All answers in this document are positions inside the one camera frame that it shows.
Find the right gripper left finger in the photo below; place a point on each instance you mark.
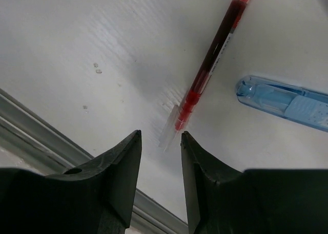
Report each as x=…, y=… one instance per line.
x=94, y=197

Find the blue transparent case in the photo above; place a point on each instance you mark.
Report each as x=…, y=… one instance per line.
x=297, y=104

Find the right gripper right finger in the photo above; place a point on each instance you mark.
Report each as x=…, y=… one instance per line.
x=221, y=199

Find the red gel pen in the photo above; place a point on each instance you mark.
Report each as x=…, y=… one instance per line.
x=181, y=113

